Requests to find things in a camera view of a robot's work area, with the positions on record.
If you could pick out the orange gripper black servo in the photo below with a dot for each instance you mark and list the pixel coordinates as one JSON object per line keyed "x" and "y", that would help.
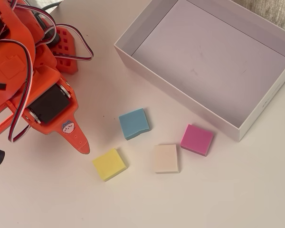
{"x": 50, "y": 104}

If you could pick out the yellow foam cuboid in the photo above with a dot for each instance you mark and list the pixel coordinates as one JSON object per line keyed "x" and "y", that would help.
{"x": 110, "y": 164}

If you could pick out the orange robot base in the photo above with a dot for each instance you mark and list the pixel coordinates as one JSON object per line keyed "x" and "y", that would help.
{"x": 65, "y": 52}

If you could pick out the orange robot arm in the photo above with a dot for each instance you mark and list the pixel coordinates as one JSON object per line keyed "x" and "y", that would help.
{"x": 12, "y": 31}

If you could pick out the blue foam cuboid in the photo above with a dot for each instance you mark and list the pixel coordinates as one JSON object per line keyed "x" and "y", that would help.
{"x": 134, "y": 123}

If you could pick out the cream foam cuboid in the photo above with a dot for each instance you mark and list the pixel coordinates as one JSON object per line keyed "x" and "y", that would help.
{"x": 165, "y": 158}

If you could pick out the pink foam cuboid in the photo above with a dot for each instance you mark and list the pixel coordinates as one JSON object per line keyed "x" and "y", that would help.
{"x": 196, "y": 139}

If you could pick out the white cardboard box bin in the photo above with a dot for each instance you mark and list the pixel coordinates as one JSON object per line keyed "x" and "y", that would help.
{"x": 211, "y": 64}

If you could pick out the beige woven curtain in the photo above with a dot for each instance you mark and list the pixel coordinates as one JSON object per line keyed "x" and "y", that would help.
{"x": 275, "y": 12}

